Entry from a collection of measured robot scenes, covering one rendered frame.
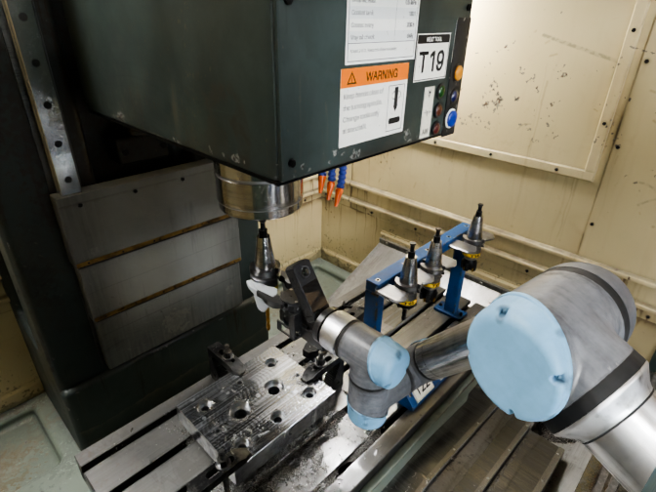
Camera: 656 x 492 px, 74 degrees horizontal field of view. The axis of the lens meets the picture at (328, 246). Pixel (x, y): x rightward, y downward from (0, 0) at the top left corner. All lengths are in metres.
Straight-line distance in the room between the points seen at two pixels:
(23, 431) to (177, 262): 0.79
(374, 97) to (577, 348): 0.42
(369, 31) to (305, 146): 0.18
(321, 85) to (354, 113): 0.08
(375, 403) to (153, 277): 0.75
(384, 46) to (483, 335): 0.42
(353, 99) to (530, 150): 1.03
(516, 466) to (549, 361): 0.98
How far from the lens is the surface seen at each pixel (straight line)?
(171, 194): 1.23
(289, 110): 0.56
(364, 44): 0.65
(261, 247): 0.86
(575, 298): 0.51
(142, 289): 1.30
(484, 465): 1.35
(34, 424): 1.81
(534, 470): 1.43
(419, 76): 0.77
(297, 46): 0.56
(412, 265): 1.02
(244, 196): 0.75
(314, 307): 0.80
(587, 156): 1.55
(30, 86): 1.09
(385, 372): 0.72
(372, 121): 0.68
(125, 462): 1.17
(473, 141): 1.67
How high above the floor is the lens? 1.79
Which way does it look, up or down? 28 degrees down
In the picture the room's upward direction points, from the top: 1 degrees clockwise
